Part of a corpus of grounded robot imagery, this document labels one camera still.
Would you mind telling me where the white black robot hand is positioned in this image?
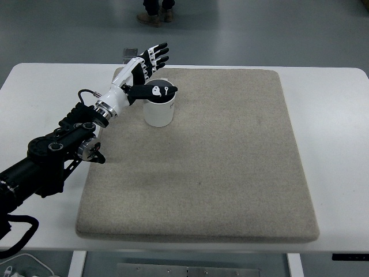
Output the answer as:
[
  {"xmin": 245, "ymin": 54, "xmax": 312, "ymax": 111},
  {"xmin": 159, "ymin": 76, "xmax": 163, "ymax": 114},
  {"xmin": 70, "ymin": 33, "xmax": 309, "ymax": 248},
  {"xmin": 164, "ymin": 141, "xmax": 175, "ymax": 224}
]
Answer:
[{"xmin": 95, "ymin": 43, "xmax": 178, "ymax": 120}]

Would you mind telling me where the white cup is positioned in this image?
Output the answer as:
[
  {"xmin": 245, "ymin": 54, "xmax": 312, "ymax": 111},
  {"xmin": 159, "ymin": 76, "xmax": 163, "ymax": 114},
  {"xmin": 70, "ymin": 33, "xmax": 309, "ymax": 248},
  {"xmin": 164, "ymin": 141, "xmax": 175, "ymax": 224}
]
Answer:
[{"xmin": 143, "ymin": 94, "xmax": 176, "ymax": 127}]

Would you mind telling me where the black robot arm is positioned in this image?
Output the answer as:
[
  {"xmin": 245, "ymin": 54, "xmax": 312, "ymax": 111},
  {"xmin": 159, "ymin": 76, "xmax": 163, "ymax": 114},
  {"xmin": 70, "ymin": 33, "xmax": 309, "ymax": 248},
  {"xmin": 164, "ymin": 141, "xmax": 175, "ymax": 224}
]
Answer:
[{"xmin": 1, "ymin": 101, "xmax": 111, "ymax": 214}]

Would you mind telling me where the small metal floor plate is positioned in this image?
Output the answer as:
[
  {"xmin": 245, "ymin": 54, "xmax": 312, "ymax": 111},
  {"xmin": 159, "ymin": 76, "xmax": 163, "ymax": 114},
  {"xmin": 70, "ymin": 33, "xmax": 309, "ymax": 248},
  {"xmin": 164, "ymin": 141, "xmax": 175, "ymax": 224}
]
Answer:
[{"xmin": 123, "ymin": 48, "xmax": 138, "ymax": 59}]

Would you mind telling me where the left brown shoe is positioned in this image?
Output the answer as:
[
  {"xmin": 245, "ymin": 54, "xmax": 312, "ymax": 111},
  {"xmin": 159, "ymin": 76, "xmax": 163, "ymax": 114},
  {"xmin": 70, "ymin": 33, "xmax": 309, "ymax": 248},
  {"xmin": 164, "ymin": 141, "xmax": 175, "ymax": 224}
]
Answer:
[{"xmin": 136, "ymin": 13, "xmax": 161, "ymax": 28}]

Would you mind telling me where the brown shoe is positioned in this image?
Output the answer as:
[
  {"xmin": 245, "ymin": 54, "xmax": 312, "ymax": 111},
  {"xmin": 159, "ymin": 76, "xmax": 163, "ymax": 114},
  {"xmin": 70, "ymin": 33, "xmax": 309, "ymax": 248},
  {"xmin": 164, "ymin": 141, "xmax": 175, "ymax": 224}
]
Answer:
[
  {"xmin": 161, "ymin": 8, "xmax": 174, "ymax": 23},
  {"xmin": 136, "ymin": 13, "xmax": 161, "ymax": 28}
]

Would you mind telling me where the right brown shoe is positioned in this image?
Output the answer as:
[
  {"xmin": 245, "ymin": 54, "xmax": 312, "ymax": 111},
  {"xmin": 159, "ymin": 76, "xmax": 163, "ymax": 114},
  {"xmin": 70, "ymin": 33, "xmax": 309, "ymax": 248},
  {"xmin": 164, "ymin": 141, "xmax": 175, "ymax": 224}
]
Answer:
[{"xmin": 161, "ymin": 8, "xmax": 174, "ymax": 23}]

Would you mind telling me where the beige felt mat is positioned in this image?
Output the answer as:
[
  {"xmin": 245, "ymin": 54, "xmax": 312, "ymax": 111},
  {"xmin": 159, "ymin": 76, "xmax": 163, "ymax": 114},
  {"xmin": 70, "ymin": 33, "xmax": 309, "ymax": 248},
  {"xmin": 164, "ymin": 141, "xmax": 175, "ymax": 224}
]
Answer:
[{"xmin": 76, "ymin": 69, "xmax": 319, "ymax": 243}]

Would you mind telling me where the white table leg left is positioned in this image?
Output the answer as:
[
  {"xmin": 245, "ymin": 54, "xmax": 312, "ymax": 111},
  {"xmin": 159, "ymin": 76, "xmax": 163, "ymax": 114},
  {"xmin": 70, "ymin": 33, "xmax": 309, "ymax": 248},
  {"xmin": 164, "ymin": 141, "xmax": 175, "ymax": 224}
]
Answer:
[{"xmin": 67, "ymin": 251, "xmax": 87, "ymax": 277}]

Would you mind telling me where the white table leg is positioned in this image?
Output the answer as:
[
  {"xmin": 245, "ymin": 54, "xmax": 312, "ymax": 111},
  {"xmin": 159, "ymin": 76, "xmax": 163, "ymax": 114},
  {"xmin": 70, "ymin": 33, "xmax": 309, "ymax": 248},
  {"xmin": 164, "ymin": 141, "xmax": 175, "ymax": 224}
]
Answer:
[
  {"xmin": 67, "ymin": 251, "xmax": 87, "ymax": 277},
  {"xmin": 287, "ymin": 253, "xmax": 304, "ymax": 277}
]

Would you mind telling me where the white table leg right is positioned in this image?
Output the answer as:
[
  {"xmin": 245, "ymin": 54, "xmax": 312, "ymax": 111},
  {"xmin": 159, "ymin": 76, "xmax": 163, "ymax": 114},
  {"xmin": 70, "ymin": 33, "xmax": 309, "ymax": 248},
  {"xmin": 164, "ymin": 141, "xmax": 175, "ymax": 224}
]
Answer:
[{"xmin": 287, "ymin": 253, "xmax": 304, "ymax": 277}]

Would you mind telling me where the black table control panel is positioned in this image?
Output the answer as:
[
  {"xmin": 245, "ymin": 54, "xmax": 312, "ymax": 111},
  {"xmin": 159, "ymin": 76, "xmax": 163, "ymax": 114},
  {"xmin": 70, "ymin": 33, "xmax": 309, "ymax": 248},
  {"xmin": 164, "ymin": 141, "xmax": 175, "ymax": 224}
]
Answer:
[{"xmin": 332, "ymin": 253, "xmax": 369, "ymax": 261}]

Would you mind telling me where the metal table base plate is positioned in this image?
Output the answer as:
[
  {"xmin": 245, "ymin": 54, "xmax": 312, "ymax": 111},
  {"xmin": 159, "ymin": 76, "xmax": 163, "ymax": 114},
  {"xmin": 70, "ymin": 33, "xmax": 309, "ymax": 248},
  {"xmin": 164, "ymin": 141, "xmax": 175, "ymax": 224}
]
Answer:
[{"xmin": 116, "ymin": 263, "xmax": 260, "ymax": 277}]

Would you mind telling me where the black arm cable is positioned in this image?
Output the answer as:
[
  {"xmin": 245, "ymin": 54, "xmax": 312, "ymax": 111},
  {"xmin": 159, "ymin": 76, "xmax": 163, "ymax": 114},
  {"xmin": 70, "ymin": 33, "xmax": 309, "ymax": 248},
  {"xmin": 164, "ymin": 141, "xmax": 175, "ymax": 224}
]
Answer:
[{"xmin": 0, "ymin": 214, "xmax": 40, "ymax": 259}]

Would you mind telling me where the white cable under table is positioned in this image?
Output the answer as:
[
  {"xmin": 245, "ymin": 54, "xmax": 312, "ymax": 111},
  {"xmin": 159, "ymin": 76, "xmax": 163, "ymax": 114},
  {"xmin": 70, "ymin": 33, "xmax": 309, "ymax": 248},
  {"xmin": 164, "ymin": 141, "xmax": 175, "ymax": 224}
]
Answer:
[{"xmin": 0, "ymin": 253, "xmax": 55, "ymax": 277}]

